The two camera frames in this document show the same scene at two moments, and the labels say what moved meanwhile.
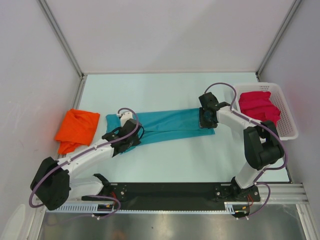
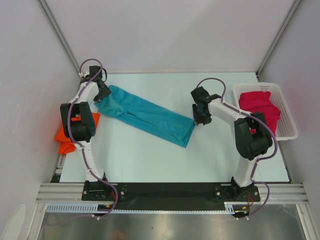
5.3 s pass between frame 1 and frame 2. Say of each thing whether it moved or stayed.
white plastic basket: stayed
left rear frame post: stayed
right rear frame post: stayed
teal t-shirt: moved
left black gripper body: moved
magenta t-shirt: stayed
